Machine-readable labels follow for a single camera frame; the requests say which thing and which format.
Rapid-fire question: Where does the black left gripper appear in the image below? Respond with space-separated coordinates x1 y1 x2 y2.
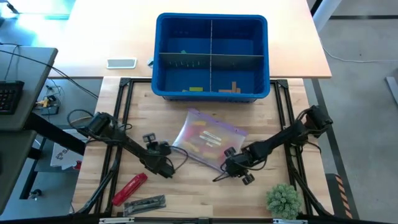
139 133 175 180

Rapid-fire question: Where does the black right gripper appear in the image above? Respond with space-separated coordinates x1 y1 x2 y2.
222 146 259 186

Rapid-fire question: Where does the blue plastic bin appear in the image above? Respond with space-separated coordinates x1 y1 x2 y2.
151 12 271 103

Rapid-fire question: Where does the green artificial plant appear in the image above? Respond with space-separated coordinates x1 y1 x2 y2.
266 183 303 220

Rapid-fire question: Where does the white-framed smartphone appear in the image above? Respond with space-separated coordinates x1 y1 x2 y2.
106 57 137 70

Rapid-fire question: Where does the black desk beam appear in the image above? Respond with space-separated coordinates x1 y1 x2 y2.
23 116 87 156

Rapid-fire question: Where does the black small box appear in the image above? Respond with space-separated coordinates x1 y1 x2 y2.
42 105 60 116

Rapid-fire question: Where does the yellow connector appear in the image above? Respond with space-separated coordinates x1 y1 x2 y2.
35 95 57 108

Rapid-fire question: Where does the black caster wheel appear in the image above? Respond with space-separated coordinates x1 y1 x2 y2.
27 188 44 200

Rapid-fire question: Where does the grey side desk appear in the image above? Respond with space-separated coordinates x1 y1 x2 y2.
0 45 59 215

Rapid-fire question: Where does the black keyboard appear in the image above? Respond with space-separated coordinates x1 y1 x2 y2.
0 80 25 116

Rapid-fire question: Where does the grey metal stand leg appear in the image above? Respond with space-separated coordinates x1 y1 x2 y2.
385 76 398 106

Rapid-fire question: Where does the white metal table leg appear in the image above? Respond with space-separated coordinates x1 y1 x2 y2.
312 0 343 34

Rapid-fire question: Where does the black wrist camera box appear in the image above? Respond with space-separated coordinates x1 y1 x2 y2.
154 141 173 156
232 156 250 170

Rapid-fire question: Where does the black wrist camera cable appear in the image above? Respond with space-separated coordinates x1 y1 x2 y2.
245 155 270 172
169 145 189 172

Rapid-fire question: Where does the red tool handle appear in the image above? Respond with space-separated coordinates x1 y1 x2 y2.
111 172 149 207

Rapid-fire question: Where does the black coiled cable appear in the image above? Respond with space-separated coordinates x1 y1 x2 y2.
67 108 95 125

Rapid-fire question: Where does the black desk cable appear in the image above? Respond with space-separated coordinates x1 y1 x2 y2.
0 48 100 100

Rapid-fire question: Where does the grey floor cable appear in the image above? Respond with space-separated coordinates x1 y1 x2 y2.
322 45 398 64

